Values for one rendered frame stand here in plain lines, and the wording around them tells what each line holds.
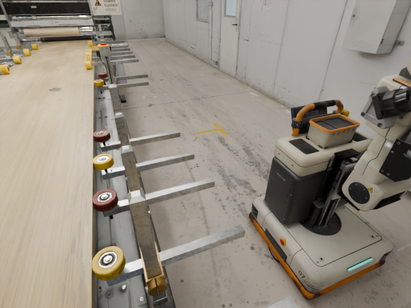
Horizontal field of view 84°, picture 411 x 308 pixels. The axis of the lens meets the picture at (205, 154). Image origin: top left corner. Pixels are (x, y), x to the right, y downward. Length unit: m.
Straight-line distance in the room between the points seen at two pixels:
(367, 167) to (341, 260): 0.59
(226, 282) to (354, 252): 0.77
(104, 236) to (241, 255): 0.98
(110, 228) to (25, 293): 0.49
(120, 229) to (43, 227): 0.37
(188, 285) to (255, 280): 0.42
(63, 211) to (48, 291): 0.26
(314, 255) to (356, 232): 0.35
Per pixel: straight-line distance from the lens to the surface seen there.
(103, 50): 1.85
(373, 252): 1.73
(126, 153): 0.72
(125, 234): 1.12
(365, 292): 1.89
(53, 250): 0.80
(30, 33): 5.06
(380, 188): 1.24
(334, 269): 1.54
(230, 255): 1.75
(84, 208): 0.87
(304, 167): 1.28
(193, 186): 0.92
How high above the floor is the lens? 1.47
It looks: 34 degrees down
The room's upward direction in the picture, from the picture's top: straight up
